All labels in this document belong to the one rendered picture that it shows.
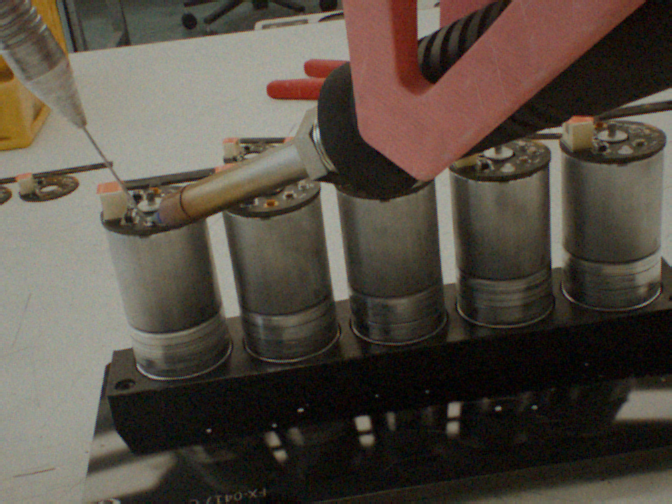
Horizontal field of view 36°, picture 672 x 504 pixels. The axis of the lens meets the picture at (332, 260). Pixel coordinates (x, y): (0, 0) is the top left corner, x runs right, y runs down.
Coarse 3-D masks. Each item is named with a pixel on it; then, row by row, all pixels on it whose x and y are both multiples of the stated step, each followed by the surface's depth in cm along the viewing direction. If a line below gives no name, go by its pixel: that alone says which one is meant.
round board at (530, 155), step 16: (512, 144) 25; (528, 144) 25; (480, 160) 24; (512, 160) 24; (528, 160) 24; (544, 160) 24; (464, 176) 24; (480, 176) 24; (496, 176) 24; (512, 176) 24
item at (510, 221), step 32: (480, 192) 24; (512, 192) 24; (544, 192) 24; (480, 224) 24; (512, 224) 24; (544, 224) 25; (480, 256) 25; (512, 256) 25; (544, 256) 25; (480, 288) 25; (512, 288) 25; (544, 288) 25; (480, 320) 26; (512, 320) 25
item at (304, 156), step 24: (312, 120) 18; (288, 144) 19; (312, 144) 18; (240, 168) 20; (264, 168) 20; (288, 168) 19; (312, 168) 18; (192, 192) 22; (216, 192) 21; (240, 192) 20; (264, 192) 20; (168, 216) 22; (192, 216) 22
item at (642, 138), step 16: (624, 128) 25; (640, 128) 25; (656, 128) 25; (560, 144) 25; (608, 144) 25; (624, 144) 24; (640, 144) 24; (656, 144) 24; (592, 160) 24; (608, 160) 24; (624, 160) 24
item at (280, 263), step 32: (224, 224) 25; (256, 224) 24; (288, 224) 24; (320, 224) 25; (256, 256) 24; (288, 256) 24; (320, 256) 25; (256, 288) 25; (288, 288) 24; (320, 288) 25; (256, 320) 25; (288, 320) 25; (320, 320) 25; (256, 352) 26; (288, 352) 25; (320, 352) 26
